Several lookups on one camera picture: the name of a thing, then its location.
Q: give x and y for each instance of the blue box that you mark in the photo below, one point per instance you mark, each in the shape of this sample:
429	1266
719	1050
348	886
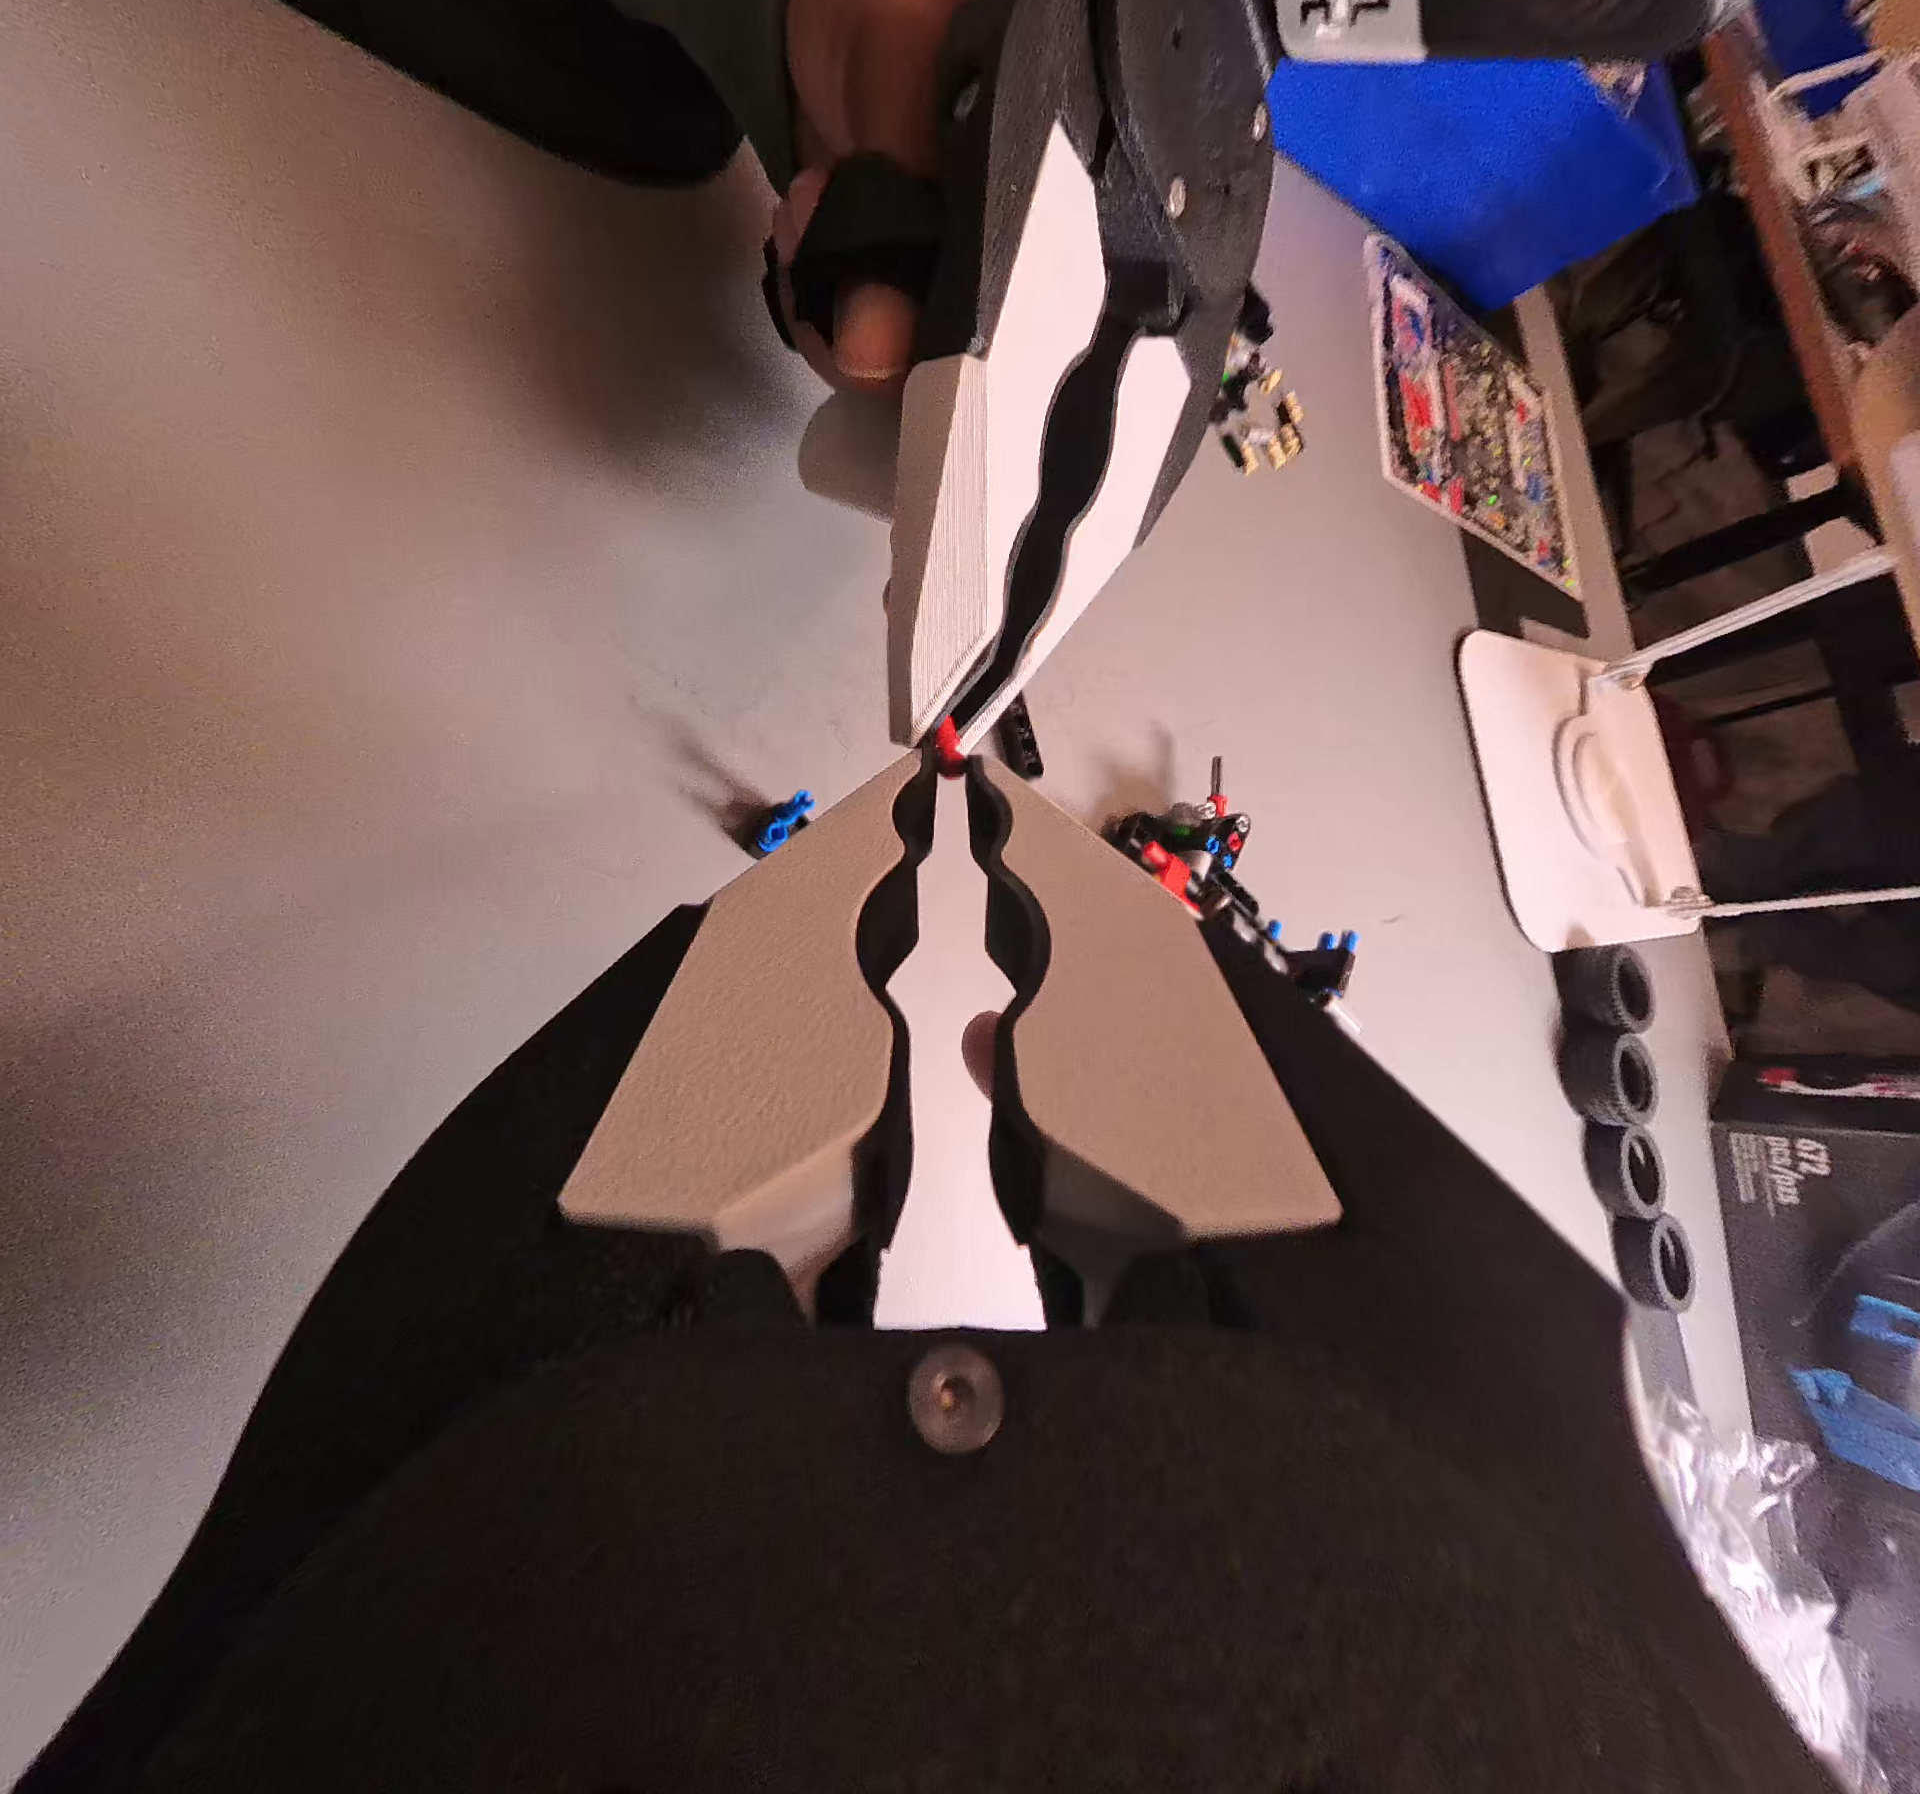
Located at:
1478	158

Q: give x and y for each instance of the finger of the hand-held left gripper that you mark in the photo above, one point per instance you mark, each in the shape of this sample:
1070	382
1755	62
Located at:
1133	459
975	474

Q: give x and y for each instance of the black lego tyre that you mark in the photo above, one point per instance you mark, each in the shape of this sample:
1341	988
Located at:
1656	1263
1636	1172
1612	1078
1602	991

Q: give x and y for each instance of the small blue lego piece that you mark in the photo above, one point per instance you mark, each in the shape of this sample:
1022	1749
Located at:
780	823

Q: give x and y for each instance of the lego instruction booklet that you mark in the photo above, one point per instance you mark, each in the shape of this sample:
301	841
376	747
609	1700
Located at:
1478	428

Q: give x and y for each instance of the person's left hand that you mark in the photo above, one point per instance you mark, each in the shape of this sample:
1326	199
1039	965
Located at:
877	40

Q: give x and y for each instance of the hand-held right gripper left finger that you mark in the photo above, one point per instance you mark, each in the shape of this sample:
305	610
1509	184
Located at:
750	1044

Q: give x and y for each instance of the white stand with rods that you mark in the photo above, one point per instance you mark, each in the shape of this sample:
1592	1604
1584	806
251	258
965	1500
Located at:
1575	788

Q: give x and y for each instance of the black lego beam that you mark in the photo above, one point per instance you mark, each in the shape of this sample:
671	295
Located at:
1029	731

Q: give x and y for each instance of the clear plastic bag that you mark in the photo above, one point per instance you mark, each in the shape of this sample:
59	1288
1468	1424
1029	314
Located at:
1762	1569

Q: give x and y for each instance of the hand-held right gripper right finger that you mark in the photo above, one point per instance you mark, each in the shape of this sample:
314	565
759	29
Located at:
1139	1058

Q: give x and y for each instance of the small lego piece with red pin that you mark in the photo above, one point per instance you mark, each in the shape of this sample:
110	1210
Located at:
948	742

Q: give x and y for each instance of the pile of loose lego pieces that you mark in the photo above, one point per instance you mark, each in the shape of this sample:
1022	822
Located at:
1263	412

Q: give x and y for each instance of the partly built lego vehicle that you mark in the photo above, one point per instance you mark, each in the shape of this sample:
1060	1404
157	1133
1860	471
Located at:
1189	849

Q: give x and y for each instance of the black lego set box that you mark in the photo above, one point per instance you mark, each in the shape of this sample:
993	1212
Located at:
1823	1268

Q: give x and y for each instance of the wooden table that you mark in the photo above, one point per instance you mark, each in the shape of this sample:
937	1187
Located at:
1808	250

